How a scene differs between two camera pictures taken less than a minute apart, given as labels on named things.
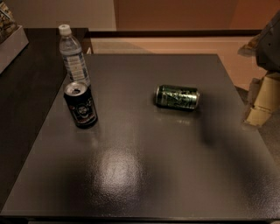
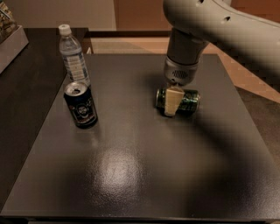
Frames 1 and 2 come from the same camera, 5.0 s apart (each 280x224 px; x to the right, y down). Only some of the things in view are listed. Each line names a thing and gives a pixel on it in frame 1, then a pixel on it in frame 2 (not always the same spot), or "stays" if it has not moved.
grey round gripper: (269, 51) → (179, 73)
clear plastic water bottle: (73, 59) stays
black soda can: (81, 104) stays
